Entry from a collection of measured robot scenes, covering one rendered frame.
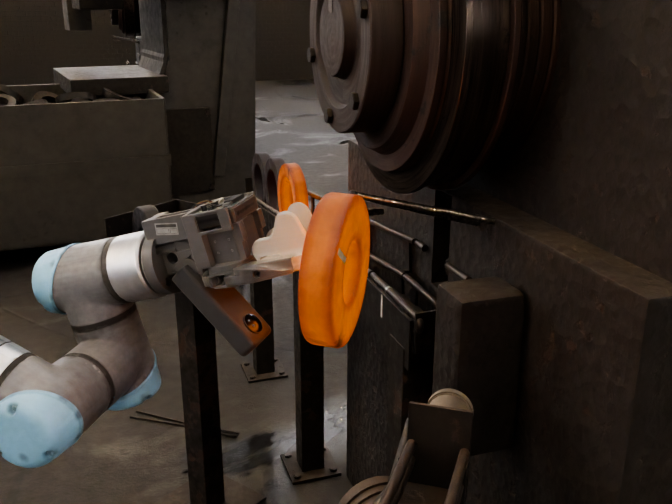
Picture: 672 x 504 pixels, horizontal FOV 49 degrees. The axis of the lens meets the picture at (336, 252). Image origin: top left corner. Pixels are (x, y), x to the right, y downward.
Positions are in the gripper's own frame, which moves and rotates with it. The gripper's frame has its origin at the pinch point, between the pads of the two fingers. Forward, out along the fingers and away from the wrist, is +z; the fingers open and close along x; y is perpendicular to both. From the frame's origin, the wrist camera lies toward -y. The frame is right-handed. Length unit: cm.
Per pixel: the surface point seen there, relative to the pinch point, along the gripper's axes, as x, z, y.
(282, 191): 109, -52, -10
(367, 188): 78, -20, -8
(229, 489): 74, -72, -75
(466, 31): 24.3, 13.6, 17.4
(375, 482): 17.0, -9.7, -37.7
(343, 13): 34.1, -3.3, 23.8
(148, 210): 64, -63, -1
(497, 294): 24.8, 10.7, -15.7
